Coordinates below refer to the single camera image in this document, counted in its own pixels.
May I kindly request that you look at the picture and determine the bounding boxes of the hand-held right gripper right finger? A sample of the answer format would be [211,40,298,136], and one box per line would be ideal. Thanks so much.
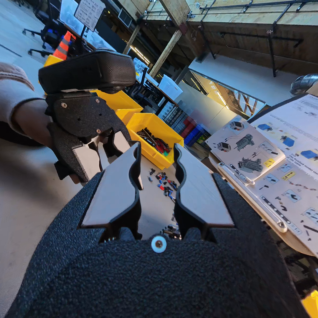
[174,143,235,228]

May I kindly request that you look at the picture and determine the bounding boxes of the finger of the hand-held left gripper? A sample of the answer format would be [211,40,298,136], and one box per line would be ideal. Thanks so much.
[73,145,103,183]
[103,130,133,159]

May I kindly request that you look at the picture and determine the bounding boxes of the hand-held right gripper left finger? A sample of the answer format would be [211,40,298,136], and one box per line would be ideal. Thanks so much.
[81,142,143,229]

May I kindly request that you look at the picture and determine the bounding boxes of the grey desk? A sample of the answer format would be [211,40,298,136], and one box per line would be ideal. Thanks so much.
[0,138,214,317]

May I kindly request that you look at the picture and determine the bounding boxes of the person's left hand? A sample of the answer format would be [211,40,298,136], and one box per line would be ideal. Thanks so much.
[14,99,54,147]

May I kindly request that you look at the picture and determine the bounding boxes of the pile of dark brick parts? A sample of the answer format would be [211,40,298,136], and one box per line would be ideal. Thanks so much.
[136,128,172,157]

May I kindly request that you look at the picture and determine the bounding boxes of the scatter of small mixed parts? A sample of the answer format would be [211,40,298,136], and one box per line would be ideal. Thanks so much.
[148,168,179,200]

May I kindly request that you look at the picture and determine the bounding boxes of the grey drawer cabinet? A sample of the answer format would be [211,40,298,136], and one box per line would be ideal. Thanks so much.
[159,102,189,132]

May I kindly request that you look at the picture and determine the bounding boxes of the blue plastic bin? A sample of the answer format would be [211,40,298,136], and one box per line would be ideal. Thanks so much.
[185,124,207,147]

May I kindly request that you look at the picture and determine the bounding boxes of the orange traffic cone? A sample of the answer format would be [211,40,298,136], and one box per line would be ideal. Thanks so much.
[53,31,76,60]

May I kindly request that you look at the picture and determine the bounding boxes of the red plastic bin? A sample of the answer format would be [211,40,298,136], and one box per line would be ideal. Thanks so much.
[181,117,197,138]

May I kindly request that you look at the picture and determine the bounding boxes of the white storage tub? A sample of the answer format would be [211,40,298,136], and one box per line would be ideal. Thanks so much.
[158,75,183,101]

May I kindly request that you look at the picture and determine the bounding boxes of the black office chair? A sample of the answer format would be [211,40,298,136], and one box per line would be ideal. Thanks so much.
[22,0,65,56]

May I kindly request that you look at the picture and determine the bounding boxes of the printed instruction booklet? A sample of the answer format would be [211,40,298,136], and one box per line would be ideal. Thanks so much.
[206,94,318,256]

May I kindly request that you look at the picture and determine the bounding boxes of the silver air duct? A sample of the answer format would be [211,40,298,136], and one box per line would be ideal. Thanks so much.
[291,74,318,96]

